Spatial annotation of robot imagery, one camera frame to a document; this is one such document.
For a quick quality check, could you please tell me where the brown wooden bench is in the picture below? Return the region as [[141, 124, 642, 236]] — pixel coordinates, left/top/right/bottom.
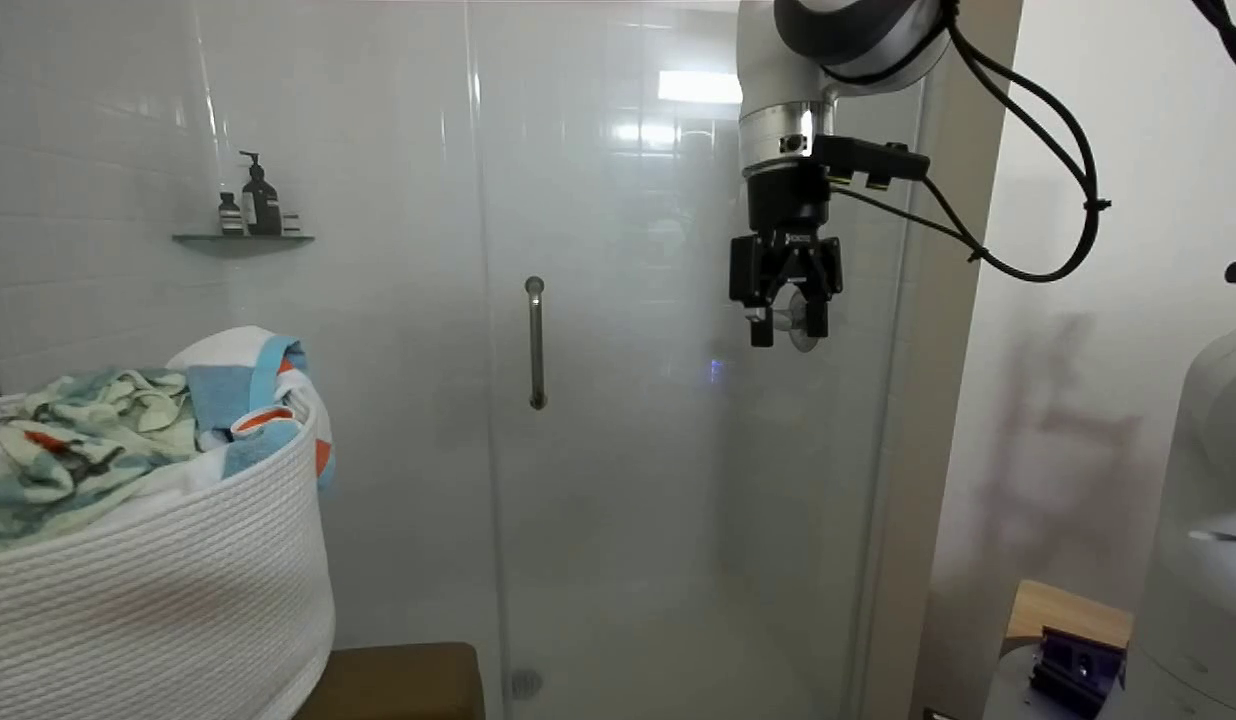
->
[[291, 643, 487, 720]]

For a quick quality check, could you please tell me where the colourful patterned towel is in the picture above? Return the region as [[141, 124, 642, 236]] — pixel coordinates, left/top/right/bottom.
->
[[0, 323, 337, 552]]

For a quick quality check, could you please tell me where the blue plastic object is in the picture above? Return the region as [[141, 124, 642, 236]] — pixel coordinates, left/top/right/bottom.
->
[[1028, 626, 1129, 720]]

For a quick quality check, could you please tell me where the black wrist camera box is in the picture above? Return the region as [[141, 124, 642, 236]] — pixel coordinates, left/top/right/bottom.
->
[[812, 137, 927, 188]]

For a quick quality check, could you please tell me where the fixed glass shower panel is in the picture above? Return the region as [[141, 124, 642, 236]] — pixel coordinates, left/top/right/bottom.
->
[[0, 0, 499, 671]]

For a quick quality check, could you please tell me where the glass corner shower shelf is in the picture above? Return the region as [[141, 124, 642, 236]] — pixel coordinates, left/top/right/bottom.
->
[[172, 230, 314, 256]]

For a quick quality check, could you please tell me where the glass shower door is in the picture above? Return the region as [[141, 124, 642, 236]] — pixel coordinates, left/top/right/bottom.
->
[[466, 0, 909, 720]]

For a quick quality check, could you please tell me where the white woven laundry basket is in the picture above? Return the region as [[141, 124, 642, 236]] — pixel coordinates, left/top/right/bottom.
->
[[0, 323, 340, 720]]

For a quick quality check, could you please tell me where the dark pump soap bottle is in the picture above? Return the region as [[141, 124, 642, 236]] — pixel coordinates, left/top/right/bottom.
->
[[242, 150, 278, 236]]

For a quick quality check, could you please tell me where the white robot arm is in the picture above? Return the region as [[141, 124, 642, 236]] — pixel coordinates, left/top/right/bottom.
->
[[726, 0, 957, 347]]

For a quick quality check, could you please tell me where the chrome shower door handle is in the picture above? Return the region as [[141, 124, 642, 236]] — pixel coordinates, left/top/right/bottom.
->
[[525, 275, 547, 410]]

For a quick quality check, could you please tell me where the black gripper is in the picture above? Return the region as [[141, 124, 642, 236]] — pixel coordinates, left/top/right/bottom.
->
[[726, 158, 839, 347]]

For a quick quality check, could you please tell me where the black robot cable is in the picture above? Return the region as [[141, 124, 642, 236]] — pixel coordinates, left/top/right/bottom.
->
[[827, 0, 1236, 288]]

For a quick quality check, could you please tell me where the light wooden board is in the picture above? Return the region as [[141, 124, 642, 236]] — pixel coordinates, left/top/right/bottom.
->
[[999, 579, 1130, 651]]

